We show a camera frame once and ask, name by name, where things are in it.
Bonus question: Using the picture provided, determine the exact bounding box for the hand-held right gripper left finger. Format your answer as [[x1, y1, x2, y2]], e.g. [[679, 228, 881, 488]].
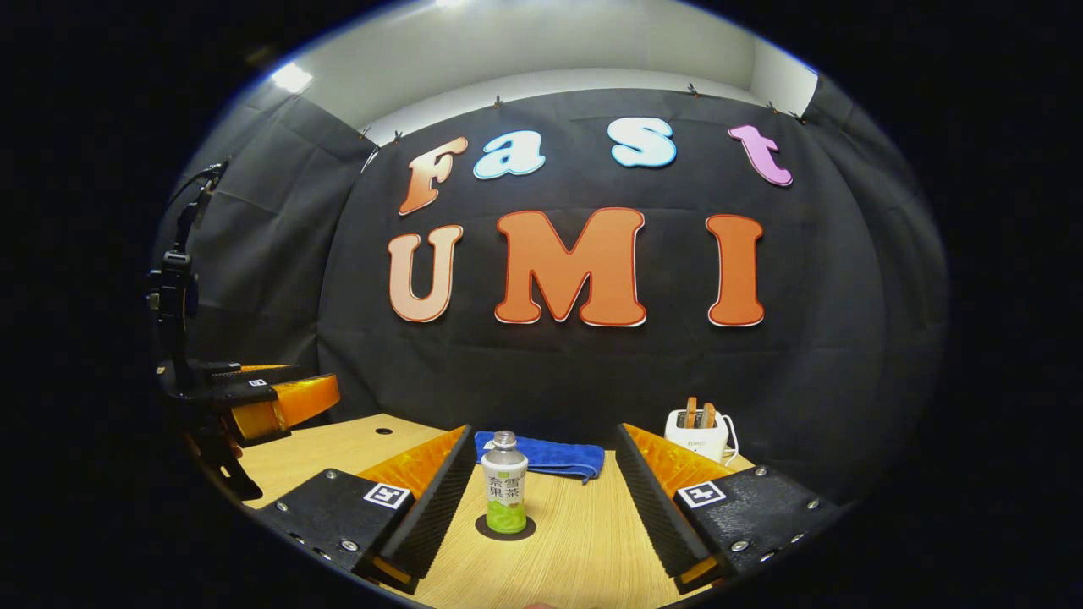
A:
[[254, 423, 479, 595]]

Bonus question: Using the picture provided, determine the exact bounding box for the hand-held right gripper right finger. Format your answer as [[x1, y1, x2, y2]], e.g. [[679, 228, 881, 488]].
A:
[[615, 421, 851, 595]]

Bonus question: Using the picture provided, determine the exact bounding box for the dark round coaster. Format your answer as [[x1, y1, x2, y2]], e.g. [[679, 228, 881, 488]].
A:
[[475, 513, 537, 542]]

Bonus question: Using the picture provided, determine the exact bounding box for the clear water bottle white label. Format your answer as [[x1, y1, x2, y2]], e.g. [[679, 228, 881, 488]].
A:
[[482, 431, 530, 535]]

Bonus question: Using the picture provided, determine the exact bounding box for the white toaster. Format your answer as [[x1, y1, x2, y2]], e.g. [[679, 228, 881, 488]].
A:
[[664, 409, 730, 464]]

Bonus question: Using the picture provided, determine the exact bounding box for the blue towel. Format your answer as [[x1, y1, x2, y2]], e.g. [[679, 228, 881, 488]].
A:
[[474, 431, 606, 485]]

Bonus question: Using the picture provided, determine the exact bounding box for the ceiling light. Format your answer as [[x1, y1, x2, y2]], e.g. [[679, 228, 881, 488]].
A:
[[271, 61, 314, 94]]

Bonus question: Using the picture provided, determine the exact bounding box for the black backdrop cloth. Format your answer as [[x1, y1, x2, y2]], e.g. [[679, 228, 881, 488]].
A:
[[152, 80, 948, 508]]

